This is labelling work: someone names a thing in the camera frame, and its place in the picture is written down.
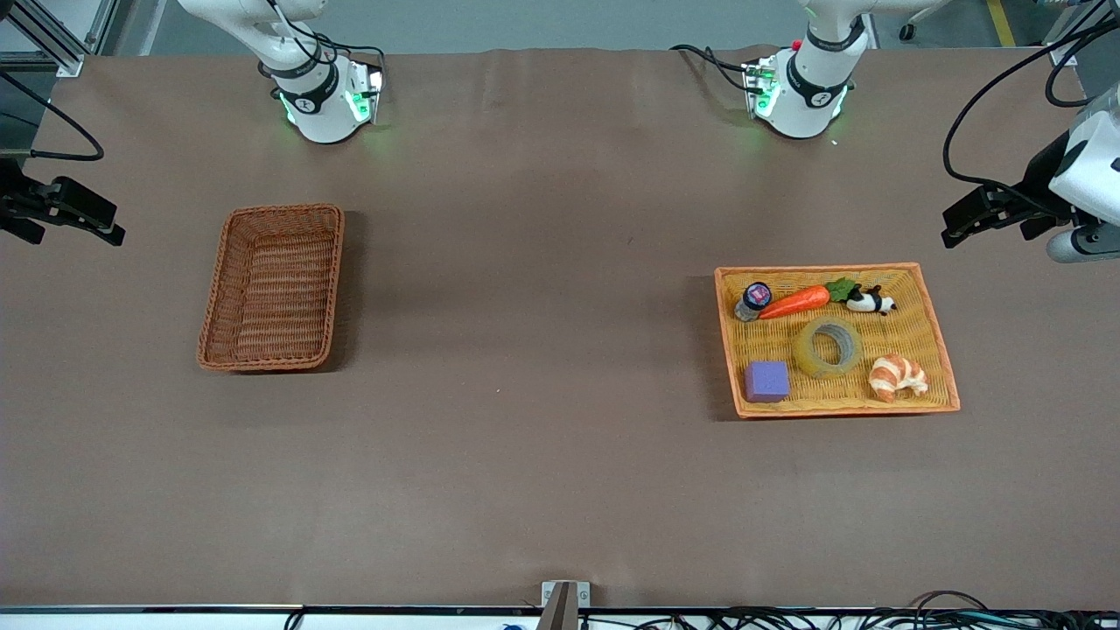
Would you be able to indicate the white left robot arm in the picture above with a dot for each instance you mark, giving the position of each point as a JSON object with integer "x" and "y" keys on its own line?
{"x": 801, "y": 96}

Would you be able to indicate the orange toy carrot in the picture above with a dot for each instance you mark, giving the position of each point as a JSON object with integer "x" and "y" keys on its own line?
{"x": 796, "y": 303}

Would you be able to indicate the brown table cover sheet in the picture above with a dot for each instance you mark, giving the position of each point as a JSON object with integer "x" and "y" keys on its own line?
{"x": 525, "y": 350}

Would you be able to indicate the purple foam cube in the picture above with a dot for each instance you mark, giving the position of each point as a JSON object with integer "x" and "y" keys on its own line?
{"x": 766, "y": 381}

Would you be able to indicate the toy croissant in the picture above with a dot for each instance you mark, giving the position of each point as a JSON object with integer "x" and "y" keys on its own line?
{"x": 894, "y": 376}

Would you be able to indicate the metal camera bracket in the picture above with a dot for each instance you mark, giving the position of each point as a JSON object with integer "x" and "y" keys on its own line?
{"x": 564, "y": 604}

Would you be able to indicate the deep brown wicker basket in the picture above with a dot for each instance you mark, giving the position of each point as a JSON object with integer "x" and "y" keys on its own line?
{"x": 271, "y": 297}

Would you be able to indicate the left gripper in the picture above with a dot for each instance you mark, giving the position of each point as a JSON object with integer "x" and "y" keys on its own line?
{"x": 1041, "y": 173}

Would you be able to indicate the flat orange wicker tray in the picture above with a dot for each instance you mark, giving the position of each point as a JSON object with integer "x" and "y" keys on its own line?
{"x": 840, "y": 389}

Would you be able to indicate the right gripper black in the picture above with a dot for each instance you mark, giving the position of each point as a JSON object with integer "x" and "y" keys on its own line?
{"x": 10, "y": 194}

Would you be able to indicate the office chair caster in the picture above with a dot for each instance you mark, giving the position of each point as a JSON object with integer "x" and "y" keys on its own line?
{"x": 908, "y": 31}

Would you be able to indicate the small bottle purple cap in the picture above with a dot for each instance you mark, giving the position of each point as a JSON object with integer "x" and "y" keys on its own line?
{"x": 752, "y": 300}

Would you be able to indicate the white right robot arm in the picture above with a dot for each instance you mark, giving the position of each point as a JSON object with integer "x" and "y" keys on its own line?
{"x": 319, "y": 105}

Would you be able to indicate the black white panda toy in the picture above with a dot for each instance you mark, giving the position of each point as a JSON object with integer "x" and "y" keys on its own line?
{"x": 868, "y": 302}

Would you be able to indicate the aluminium frame profile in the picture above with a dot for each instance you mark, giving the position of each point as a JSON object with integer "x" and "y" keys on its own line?
{"x": 52, "y": 44}
{"x": 1072, "y": 39}

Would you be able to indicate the yellow packing tape roll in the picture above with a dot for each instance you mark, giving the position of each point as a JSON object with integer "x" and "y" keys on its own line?
{"x": 809, "y": 354}

